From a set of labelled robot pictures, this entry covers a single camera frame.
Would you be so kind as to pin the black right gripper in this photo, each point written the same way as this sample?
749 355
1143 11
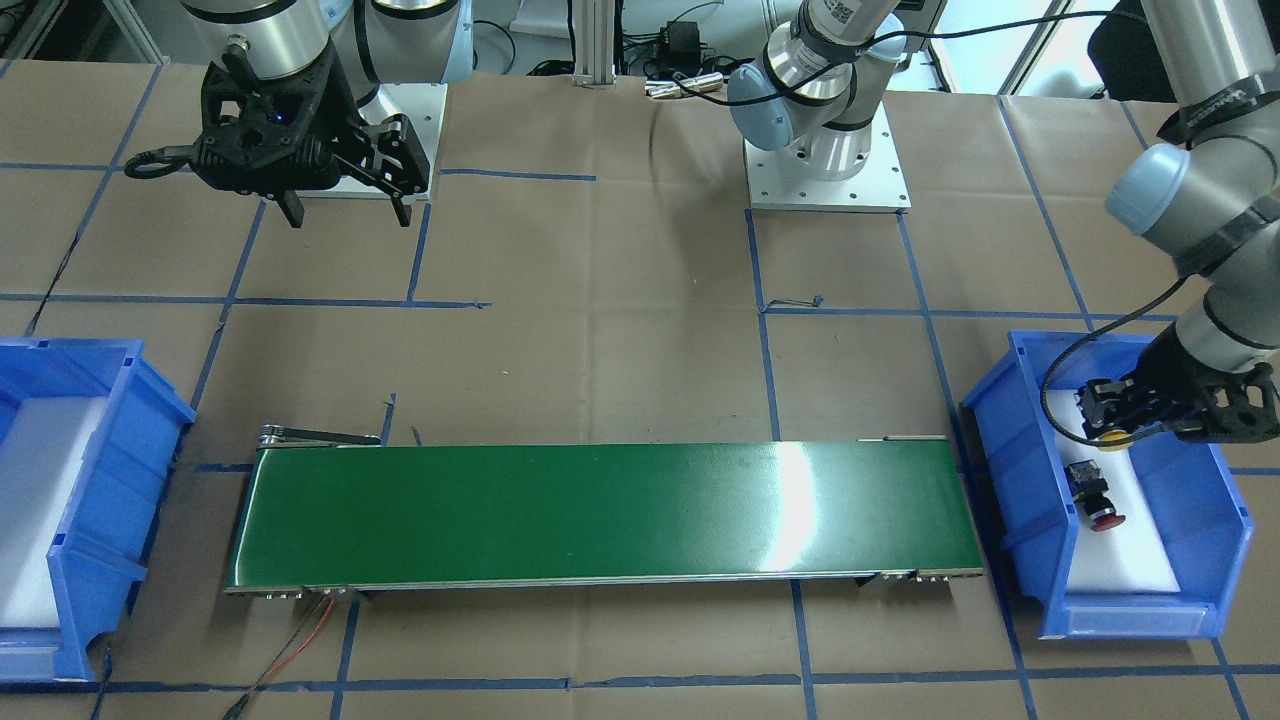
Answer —
352 118

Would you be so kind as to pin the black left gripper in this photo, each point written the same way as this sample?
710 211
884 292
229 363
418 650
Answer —
1168 392

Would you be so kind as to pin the red push button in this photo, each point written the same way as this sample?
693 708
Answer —
1088 489

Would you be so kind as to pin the yellow push button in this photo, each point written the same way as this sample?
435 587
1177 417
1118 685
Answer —
1100 411

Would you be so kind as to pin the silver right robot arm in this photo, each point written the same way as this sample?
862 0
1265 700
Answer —
378 42

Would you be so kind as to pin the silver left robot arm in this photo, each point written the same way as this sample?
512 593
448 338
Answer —
1205 194

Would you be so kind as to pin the blue source bin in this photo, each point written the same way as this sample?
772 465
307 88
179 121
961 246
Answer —
1199 512

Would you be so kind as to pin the white foam pad bin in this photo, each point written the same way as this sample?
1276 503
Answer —
41 458
1130 559

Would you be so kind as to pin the green conveyor belt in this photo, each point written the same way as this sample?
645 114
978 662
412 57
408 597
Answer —
378 518

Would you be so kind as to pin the black power adapter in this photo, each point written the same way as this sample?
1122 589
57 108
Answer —
679 42

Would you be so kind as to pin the blue target bin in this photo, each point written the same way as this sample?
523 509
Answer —
98 554

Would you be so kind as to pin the aluminium frame post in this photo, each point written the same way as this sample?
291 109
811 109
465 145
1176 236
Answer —
595 34

